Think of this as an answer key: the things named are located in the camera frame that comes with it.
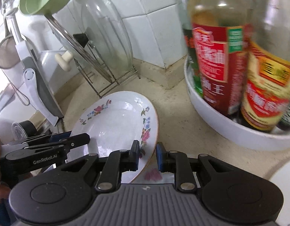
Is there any green glass bottle behind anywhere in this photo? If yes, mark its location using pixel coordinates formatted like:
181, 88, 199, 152
177, 0, 202, 97

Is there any yellow cap vinegar bottle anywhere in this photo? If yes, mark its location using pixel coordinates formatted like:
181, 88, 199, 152
240, 0, 290, 132

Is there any white grey hanging tool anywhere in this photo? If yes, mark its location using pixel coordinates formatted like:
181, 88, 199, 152
2, 0, 63, 126

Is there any black round sink object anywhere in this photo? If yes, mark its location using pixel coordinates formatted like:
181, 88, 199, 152
11, 120, 37, 140

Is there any glass pot lid with knob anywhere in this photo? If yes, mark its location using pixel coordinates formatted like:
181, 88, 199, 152
45, 14, 112, 83

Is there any floral plate orange rim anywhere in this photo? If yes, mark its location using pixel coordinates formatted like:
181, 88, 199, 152
67, 91, 159, 183

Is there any large glass lid behind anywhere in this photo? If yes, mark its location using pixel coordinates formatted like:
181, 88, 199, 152
72, 0, 133, 77

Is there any large white pink-flower plate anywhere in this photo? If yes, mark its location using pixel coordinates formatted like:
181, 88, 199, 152
131, 156, 200, 185

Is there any metal lid rack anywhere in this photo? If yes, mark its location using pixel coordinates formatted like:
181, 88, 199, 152
74, 41, 141, 98

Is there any mesh strainer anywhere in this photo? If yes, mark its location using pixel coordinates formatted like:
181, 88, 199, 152
0, 35, 20, 69

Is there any white two-tier turntable rack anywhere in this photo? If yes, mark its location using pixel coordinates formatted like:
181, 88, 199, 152
184, 60, 290, 152

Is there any small white pink-flower plate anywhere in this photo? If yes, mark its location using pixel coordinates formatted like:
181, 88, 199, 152
270, 161, 290, 225

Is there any red label soy sauce bottle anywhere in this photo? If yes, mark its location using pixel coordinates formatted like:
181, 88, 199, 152
187, 0, 250, 116

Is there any purple label fish sauce bottle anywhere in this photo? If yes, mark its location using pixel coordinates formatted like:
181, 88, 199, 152
277, 104, 290, 131

